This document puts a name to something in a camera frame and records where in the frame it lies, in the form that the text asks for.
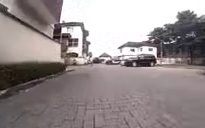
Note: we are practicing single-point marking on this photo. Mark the small distant house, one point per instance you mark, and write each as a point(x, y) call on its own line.
point(105, 56)

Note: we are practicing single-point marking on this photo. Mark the parked vehicle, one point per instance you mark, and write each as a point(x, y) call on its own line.
point(113, 61)

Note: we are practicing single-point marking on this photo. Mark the grey brick paved road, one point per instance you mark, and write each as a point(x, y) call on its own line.
point(123, 86)

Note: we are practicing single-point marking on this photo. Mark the white multi-storey building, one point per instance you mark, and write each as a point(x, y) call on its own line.
point(75, 40)

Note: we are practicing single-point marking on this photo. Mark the white house with dark roof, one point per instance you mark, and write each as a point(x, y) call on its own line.
point(136, 49)

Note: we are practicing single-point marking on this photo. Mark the black car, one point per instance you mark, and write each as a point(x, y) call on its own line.
point(141, 60)

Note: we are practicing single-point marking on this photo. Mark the grey kerb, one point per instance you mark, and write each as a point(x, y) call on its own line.
point(26, 85)

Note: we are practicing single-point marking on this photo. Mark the dark low hedge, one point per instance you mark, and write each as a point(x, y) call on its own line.
point(16, 75)

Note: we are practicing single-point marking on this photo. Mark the grey building with overhang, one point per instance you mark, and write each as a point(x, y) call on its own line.
point(30, 13)

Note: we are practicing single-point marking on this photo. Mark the group of dark trees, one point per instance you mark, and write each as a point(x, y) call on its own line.
point(186, 33)

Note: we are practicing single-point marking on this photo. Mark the pale wall with fence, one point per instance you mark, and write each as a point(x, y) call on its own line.
point(176, 61)

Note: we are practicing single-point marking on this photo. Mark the pale boundary wall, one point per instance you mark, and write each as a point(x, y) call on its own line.
point(20, 43)

